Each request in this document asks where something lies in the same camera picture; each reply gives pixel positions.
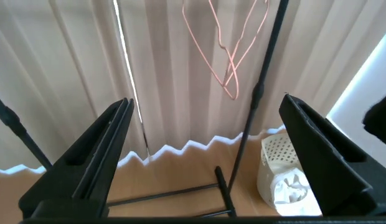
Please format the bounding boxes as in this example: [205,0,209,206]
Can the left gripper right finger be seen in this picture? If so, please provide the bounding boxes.
[278,93,386,217]

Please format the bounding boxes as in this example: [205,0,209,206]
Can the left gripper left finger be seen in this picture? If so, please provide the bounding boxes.
[18,98,135,218]

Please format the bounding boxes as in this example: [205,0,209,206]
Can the black shorts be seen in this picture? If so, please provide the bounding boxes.
[362,91,386,147]

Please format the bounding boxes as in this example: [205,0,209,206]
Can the white laundry basket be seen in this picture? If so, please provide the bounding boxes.
[257,133,306,215]

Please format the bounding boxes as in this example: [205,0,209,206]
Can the black clothes rack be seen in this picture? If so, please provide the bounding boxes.
[0,0,290,218]

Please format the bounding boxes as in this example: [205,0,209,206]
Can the white printed garment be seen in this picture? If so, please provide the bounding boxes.
[270,167,323,217]

